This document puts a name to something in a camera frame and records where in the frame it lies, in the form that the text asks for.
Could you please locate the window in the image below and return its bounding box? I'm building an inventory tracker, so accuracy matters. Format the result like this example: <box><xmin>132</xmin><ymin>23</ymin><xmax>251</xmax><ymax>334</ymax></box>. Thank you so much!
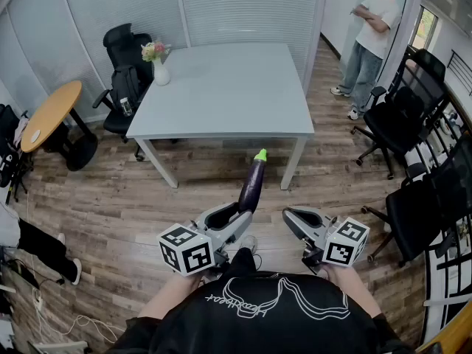
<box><xmin>410</xmin><ymin>5</ymin><xmax>440</xmax><ymax>51</ymax></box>

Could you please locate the black backpack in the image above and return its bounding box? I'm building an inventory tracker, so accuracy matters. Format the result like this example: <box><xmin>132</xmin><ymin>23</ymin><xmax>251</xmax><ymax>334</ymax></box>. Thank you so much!
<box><xmin>110</xmin><ymin>64</ymin><xmax>141</xmax><ymax>111</ymax></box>

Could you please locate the black office chair with backpack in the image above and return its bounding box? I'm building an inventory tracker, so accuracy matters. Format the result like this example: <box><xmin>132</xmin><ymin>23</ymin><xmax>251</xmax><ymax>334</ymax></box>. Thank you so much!
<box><xmin>91</xmin><ymin>23</ymin><xmax>156</xmax><ymax>162</ymax></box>

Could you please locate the black metal rack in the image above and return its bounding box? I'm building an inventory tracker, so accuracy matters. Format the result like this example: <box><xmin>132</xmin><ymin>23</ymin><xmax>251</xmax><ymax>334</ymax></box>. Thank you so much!
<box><xmin>423</xmin><ymin>212</ymin><xmax>472</xmax><ymax>343</ymax></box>

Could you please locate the black metal railing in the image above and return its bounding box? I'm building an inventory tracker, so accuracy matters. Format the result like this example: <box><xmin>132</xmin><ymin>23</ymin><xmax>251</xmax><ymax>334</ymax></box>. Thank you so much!
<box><xmin>447</xmin><ymin>49</ymin><xmax>472</xmax><ymax>96</ymax></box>

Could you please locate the white ribbed vase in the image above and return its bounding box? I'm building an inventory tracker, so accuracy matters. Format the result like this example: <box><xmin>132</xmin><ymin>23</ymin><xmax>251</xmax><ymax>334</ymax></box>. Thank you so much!
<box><xmin>152</xmin><ymin>58</ymin><xmax>171</xmax><ymax>87</ymax></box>

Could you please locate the black chair with clothes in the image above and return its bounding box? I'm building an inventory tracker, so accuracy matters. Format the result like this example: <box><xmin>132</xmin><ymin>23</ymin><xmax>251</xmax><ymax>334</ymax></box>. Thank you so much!
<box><xmin>0</xmin><ymin>103</ymin><xmax>34</xmax><ymax>204</ymax></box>

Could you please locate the grey rectangular table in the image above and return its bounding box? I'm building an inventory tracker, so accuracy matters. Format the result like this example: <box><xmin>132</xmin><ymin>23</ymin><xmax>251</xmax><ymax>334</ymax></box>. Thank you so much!
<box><xmin>125</xmin><ymin>42</ymin><xmax>315</xmax><ymax>191</ymax></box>

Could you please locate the yellow wooden desk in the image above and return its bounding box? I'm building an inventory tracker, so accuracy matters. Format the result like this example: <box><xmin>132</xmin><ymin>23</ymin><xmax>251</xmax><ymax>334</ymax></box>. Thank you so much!
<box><xmin>416</xmin><ymin>300</ymin><xmax>472</xmax><ymax>354</ymax></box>

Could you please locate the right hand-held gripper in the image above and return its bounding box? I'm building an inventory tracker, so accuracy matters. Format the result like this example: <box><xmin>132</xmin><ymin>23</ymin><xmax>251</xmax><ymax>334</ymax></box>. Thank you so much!
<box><xmin>282</xmin><ymin>206</ymin><xmax>371</xmax><ymax>274</ymax></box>

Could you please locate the person's white shoe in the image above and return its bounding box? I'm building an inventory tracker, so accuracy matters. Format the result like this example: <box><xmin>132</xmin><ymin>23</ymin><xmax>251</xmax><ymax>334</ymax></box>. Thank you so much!
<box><xmin>238</xmin><ymin>235</ymin><xmax>259</xmax><ymax>254</ymax></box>

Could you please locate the person's right forearm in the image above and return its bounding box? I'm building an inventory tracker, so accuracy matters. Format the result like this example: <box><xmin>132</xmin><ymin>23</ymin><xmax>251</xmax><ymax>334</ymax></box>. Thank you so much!
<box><xmin>326</xmin><ymin>265</ymin><xmax>383</xmax><ymax>319</ymax></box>

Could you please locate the person's black printed shirt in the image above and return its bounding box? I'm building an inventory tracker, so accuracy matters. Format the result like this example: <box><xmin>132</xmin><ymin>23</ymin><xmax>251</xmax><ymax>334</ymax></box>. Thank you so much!
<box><xmin>106</xmin><ymin>270</ymin><xmax>416</xmax><ymax>354</ymax></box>

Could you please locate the white floor cable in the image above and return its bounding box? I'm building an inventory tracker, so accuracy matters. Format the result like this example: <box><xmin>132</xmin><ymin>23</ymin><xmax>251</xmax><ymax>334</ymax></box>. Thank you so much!
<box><xmin>32</xmin><ymin>263</ymin><xmax>126</xmax><ymax>346</ymax></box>

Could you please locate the person's left forearm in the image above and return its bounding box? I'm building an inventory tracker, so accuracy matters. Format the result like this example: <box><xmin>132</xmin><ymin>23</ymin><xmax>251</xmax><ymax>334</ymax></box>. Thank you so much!
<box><xmin>138</xmin><ymin>269</ymin><xmax>204</xmax><ymax>320</ymax></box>

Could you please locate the person's black trouser leg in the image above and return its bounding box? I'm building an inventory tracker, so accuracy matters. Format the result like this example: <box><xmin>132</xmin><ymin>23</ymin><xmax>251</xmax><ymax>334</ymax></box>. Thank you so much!
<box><xmin>223</xmin><ymin>247</ymin><xmax>259</xmax><ymax>278</ymax></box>

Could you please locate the round wooden side table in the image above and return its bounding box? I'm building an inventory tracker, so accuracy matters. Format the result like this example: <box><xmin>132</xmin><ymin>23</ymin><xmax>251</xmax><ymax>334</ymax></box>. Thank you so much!
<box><xmin>21</xmin><ymin>80</ymin><xmax>99</xmax><ymax>172</ymax></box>

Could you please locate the black mesh office chair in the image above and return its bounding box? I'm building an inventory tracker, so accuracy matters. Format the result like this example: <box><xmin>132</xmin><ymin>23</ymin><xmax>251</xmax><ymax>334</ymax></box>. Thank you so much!
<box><xmin>350</xmin><ymin>49</ymin><xmax>449</xmax><ymax>181</ymax></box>

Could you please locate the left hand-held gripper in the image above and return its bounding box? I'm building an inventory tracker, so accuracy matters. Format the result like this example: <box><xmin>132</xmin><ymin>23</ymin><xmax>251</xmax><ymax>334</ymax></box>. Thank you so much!
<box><xmin>156</xmin><ymin>201</ymin><xmax>254</xmax><ymax>278</ymax></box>

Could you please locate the purple eggplant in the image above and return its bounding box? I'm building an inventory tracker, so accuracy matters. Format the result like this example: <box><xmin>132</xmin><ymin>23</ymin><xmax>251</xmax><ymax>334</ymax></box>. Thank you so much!
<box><xmin>238</xmin><ymin>148</ymin><xmax>268</xmax><ymax>214</ymax></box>

